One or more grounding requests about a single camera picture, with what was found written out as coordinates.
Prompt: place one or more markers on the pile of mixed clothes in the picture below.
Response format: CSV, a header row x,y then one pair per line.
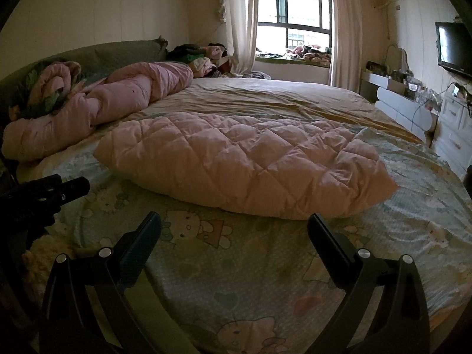
x,y
199,59

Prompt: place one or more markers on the clothes heap on windowsill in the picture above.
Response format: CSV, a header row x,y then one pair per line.
x,y
309,53

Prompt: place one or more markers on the floral print blanket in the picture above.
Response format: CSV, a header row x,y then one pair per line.
x,y
48,84

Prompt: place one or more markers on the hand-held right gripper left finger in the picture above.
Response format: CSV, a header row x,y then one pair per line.
x,y
142,243

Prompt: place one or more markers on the white drawer cabinet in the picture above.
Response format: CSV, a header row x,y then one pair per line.
x,y
455,129

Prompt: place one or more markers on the pink quilted jacket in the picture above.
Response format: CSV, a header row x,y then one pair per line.
x,y
243,162

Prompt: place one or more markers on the white dressing table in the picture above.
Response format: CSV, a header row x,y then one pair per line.
x,y
394,99

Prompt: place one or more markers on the dark cloth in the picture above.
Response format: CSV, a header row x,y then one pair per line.
x,y
469,177

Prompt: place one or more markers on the dark framed window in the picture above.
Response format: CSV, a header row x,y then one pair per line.
x,y
295,11

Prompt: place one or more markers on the curved frame vanity mirror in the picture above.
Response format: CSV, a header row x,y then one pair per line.
x,y
396,57

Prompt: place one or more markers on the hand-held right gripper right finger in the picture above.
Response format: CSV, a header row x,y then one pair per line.
x,y
324,243

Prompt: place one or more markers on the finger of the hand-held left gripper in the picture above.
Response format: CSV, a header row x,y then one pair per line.
x,y
75,188
48,183

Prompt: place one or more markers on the rolled pink duvet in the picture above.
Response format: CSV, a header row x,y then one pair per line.
x,y
121,92

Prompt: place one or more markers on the bed with cartoon print sheet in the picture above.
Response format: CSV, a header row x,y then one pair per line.
x,y
280,99

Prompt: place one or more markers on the green padded headboard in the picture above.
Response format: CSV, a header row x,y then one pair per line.
x,y
110,53

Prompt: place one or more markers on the black flat television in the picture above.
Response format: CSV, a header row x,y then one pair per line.
x,y
455,48

